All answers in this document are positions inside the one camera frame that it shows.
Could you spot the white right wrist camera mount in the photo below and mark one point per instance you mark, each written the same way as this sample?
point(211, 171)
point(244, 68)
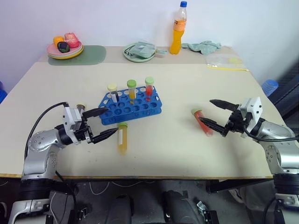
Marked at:
point(253, 105)

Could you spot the pink toy food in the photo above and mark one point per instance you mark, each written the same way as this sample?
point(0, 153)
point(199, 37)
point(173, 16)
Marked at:
point(72, 39)

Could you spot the crumpled green cloth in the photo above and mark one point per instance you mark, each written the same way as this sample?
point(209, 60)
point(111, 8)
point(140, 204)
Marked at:
point(205, 47)

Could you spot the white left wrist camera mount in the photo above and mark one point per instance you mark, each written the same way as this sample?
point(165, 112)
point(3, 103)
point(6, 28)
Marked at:
point(70, 116)

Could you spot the blue ribbed stool stack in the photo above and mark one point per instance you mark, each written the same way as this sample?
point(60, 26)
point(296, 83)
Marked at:
point(269, 87)

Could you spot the black textured panel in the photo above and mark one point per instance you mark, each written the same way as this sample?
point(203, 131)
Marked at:
point(288, 93)

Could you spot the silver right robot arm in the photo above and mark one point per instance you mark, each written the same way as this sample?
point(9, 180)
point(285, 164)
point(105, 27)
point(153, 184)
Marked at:
point(278, 133)

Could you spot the dark rounded shape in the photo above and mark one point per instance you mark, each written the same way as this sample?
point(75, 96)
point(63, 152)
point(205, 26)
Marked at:
point(180, 207)

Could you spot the blue plastic object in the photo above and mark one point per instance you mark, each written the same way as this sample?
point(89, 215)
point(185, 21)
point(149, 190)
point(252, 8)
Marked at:
point(2, 93)

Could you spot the green-capped tube, red liquid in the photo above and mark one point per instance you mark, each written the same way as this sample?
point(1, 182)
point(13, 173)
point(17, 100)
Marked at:
point(149, 89)
point(201, 115)

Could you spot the light green stacked plate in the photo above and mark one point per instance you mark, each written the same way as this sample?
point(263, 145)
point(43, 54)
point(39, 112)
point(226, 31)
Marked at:
point(79, 52)

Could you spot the blue test tube rack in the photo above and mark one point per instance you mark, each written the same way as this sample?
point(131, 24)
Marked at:
point(130, 110)

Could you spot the clear plastic zip bag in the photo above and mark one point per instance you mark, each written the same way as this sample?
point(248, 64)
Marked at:
point(222, 61)

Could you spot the orange soda bottle, blue cap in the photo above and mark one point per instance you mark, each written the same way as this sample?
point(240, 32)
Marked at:
point(178, 35)

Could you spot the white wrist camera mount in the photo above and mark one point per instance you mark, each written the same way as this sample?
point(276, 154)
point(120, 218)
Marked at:
point(70, 116)
point(253, 105)

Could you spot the yellow plate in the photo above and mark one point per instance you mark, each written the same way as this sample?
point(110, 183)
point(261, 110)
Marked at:
point(67, 58)

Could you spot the pink plate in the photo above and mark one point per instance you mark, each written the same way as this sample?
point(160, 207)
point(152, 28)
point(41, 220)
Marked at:
point(52, 49)

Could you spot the cream-capped tube, black liquid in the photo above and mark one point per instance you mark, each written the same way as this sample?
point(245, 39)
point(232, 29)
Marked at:
point(113, 93)

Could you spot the green-capped tube, yellow liquid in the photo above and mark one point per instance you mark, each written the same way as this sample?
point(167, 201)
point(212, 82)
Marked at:
point(132, 89)
point(123, 140)

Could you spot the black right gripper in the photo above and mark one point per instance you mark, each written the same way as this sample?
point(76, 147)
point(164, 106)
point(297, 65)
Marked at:
point(236, 122)

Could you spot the pale green plate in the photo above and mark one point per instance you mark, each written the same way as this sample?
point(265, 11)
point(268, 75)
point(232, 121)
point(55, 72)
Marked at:
point(137, 60)

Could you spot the orange toy pepper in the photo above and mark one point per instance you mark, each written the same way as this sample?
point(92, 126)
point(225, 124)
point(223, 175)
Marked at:
point(57, 40)

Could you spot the green table mat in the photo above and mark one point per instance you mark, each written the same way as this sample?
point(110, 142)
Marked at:
point(93, 54)

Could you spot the small tube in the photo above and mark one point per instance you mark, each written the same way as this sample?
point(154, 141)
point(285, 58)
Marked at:
point(81, 106)

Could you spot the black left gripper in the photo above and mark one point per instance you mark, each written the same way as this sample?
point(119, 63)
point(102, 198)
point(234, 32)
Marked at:
point(81, 133)

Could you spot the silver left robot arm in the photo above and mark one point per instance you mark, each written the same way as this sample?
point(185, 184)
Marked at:
point(39, 144)

